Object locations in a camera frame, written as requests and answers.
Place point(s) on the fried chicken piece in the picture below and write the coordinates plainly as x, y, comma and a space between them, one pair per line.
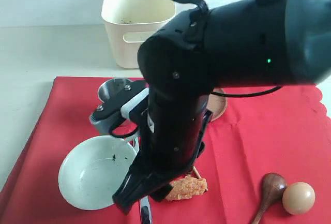
186, 188

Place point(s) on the brown wooden plate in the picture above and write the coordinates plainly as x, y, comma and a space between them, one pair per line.
217, 105

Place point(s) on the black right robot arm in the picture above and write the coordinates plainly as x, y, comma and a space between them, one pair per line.
246, 43

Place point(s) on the cream plastic bin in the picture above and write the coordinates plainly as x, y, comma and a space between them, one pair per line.
129, 23

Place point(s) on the metal table knife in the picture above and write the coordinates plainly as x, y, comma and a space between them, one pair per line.
145, 208

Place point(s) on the stainless steel cup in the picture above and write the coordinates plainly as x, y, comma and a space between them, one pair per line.
117, 90

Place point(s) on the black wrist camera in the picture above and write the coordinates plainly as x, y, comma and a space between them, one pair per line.
116, 110

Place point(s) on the right wooden chopstick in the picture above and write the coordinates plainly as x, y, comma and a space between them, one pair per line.
195, 171

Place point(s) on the pale green bowl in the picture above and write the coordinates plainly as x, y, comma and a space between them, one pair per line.
93, 171

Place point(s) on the brown egg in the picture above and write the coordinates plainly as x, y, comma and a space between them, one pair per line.
298, 198

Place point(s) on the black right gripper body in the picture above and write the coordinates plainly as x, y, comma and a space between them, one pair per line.
169, 132

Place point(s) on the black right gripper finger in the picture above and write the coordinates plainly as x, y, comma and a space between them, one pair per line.
161, 193
139, 182

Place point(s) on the dark wooden spoon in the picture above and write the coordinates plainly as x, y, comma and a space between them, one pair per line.
273, 186

